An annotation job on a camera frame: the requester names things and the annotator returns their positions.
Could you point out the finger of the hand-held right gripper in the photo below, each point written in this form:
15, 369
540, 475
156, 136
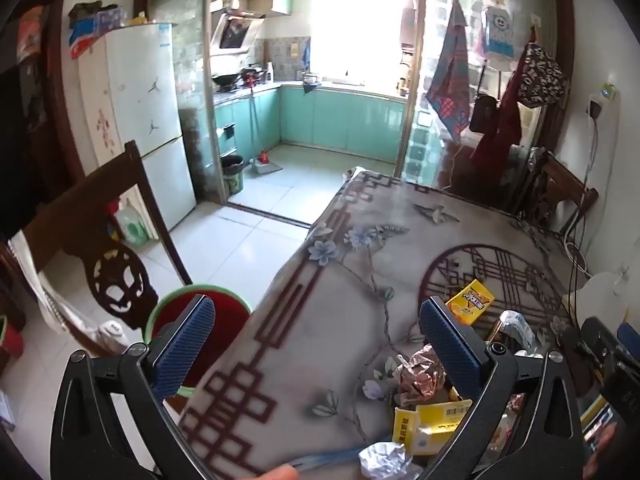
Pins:
602, 337

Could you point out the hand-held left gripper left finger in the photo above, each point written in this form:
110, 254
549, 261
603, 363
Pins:
185, 345

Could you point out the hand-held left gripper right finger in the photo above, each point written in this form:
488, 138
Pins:
450, 345

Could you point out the pink foil wrapper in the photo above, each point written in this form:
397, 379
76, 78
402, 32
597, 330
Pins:
417, 375

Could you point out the brown gold wrapper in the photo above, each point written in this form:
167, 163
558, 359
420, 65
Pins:
496, 330

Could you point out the yellow orange snack box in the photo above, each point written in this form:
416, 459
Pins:
470, 300

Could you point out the yellow white box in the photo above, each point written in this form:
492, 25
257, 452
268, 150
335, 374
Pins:
435, 412

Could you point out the white blue snack packet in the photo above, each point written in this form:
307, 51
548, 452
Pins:
517, 327

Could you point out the silver foil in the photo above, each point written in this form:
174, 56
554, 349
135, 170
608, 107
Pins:
385, 460

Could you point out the person's right hand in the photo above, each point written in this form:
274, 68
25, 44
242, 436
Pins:
600, 442

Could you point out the green plastic bottle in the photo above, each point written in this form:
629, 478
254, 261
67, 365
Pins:
132, 225

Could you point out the white cloth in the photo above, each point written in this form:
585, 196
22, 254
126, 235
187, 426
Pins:
50, 290

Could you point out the brown wooden chair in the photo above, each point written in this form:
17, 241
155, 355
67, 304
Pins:
555, 185

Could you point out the blue plastic strip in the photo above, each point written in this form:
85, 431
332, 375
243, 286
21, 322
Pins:
330, 457

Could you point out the red green container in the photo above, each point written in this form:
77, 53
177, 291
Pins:
10, 337

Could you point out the black kitchen waste bin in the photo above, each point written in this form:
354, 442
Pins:
232, 175

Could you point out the carved dark wooden chair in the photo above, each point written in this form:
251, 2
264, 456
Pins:
75, 205

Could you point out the red dustpan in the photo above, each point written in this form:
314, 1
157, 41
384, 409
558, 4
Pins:
265, 162

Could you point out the dark red garment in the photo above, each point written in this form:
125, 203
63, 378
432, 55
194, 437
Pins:
505, 125

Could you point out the black plug charger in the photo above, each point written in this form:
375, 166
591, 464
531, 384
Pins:
596, 108

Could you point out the black hanging bag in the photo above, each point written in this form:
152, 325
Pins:
482, 112

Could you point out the teal kitchen cabinets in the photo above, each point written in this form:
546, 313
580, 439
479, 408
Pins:
345, 120

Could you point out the white refrigerator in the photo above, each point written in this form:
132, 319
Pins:
135, 100

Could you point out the blue red checked towel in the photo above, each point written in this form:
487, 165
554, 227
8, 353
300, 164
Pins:
450, 85

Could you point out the black wok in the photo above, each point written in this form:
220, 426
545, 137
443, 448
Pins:
226, 80

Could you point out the black white patterned bag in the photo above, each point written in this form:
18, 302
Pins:
542, 75

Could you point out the black cooking pot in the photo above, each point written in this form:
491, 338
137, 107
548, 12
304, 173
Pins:
254, 76

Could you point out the metal kettle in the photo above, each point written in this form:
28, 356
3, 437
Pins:
311, 82

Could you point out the silver range hood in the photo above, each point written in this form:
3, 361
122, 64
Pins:
235, 35

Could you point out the blue red plastic bag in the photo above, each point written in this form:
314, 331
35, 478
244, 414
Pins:
82, 37

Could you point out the blue patterned box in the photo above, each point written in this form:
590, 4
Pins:
111, 17

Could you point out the cartoon wall poster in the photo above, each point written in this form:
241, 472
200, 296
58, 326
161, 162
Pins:
500, 30

